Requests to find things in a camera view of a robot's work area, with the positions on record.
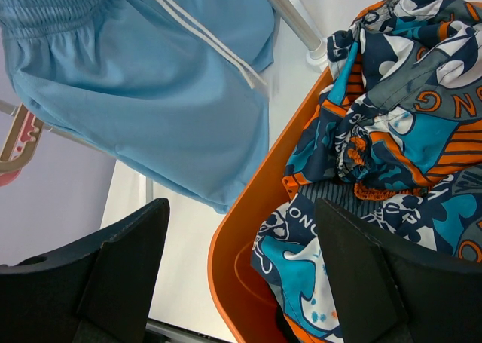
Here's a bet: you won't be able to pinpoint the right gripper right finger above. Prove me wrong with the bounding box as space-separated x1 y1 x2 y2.
315 199 481 342

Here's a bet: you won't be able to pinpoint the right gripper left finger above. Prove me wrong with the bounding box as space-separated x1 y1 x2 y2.
1 198 169 342

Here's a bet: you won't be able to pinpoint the beige wooden hanger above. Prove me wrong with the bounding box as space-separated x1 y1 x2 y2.
1 104 44 175

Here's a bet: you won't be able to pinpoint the colourful patterned shorts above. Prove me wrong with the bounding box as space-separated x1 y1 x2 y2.
251 0 481 342

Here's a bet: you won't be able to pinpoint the light blue shorts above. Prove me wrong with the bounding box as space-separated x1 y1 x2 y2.
0 0 278 215

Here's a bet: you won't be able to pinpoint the pink plastic hanger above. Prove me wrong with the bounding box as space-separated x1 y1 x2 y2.
1 100 84 187

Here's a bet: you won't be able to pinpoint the orange plastic basket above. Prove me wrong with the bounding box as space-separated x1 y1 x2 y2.
207 70 332 342

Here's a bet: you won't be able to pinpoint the white clothes rack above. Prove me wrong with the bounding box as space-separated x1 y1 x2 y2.
0 0 336 208

